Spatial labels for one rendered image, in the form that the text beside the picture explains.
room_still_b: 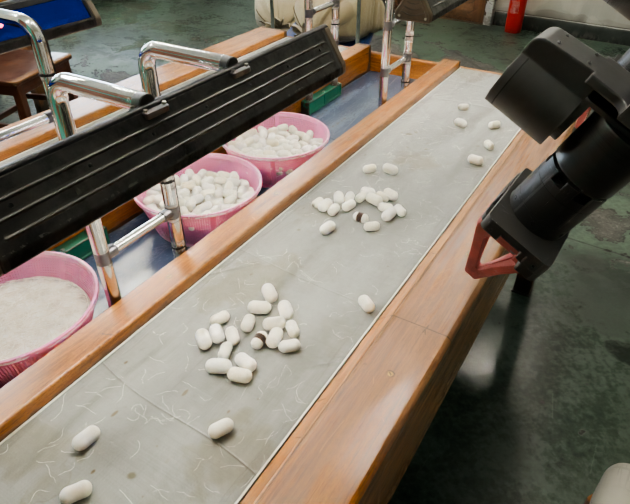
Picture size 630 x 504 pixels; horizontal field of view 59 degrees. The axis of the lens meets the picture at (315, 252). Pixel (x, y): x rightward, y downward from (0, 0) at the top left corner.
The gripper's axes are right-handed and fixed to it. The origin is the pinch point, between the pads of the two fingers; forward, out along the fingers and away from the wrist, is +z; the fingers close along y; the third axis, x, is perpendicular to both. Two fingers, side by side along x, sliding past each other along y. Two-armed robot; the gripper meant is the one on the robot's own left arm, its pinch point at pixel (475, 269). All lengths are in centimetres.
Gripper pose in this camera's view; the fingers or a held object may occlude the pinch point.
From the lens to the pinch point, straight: 57.8
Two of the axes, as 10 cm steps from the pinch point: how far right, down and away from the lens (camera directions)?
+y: -5.6, 5.0, -6.6
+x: 7.3, 6.7, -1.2
